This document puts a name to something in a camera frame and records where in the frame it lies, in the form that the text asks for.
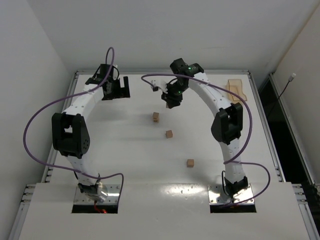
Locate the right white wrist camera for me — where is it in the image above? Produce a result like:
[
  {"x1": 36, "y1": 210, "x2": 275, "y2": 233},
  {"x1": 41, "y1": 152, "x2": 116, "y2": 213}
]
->
[{"x1": 150, "y1": 79, "x2": 168, "y2": 93}]

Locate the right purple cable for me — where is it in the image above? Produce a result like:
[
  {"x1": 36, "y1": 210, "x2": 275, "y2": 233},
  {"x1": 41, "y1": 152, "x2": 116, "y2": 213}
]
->
[{"x1": 140, "y1": 73, "x2": 271, "y2": 208}]

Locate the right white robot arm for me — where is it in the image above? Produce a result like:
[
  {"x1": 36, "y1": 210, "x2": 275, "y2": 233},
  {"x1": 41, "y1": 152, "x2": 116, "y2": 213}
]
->
[{"x1": 161, "y1": 58, "x2": 248, "y2": 198}]

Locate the black wall cable white plug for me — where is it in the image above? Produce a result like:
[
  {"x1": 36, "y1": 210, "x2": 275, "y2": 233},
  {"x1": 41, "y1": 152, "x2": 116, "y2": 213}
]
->
[{"x1": 266, "y1": 72, "x2": 296, "y2": 119}]

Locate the purple cable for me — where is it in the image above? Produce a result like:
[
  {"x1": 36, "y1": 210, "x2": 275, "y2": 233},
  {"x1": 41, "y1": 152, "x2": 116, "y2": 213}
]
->
[
  {"x1": 140, "y1": 73, "x2": 271, "y2": 208},
  {"x1": 22, "y1": 46, "x2": 125, "y2": 198}
]

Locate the transparent orange plastic box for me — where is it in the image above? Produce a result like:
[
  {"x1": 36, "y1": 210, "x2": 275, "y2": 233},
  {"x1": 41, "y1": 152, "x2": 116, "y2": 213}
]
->
[{"x1": 226, "y1": 79, "x2": 247, "y2": 104}]

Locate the metal base plate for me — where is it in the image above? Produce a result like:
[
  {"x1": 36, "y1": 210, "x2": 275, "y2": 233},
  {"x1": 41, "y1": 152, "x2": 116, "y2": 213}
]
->
[
  {"x1": 73, "y1": 184, "x2": 121, "y2": 206},
  {"x1": 207, "y1": 184, "x2": 255, "y2": 206}
]

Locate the wooden cube lettered H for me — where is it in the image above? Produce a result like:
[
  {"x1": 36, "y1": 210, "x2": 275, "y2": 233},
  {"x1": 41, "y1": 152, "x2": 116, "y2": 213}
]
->
[{"x1": 186, "y1": 159, "x2": 195, "y2": 168}]

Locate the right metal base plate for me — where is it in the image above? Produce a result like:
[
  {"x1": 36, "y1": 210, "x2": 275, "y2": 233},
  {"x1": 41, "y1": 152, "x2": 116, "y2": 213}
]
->
[{"x1": 207, "y1": 184, "x2": 255, "y2": 206}]

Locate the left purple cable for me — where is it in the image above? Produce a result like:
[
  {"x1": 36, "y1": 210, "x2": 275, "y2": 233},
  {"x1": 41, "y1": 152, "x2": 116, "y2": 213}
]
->
[{"x1": 22, "y1": 46, "x2": 125, "y2": 198}]

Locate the wooden cube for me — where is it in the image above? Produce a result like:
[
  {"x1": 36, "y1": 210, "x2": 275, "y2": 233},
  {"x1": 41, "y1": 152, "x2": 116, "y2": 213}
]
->
[
  {"x1": 165, "y1": 130, "x2": 173, "y2": 139},
  {"x1": 152, "y1": 112, "x2": 160, "y2": 123}
]

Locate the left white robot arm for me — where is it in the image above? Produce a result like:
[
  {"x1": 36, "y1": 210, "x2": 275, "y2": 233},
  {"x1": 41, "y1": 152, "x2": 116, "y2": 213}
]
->
[{"x1": 51, "y1": 64, "x2": 130, "y2": 202}]

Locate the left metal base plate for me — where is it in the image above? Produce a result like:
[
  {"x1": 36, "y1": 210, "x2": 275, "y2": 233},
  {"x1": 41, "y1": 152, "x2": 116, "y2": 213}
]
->
[{"x1": 73, "y1": 184, "x2": 121, "y2": 206}]

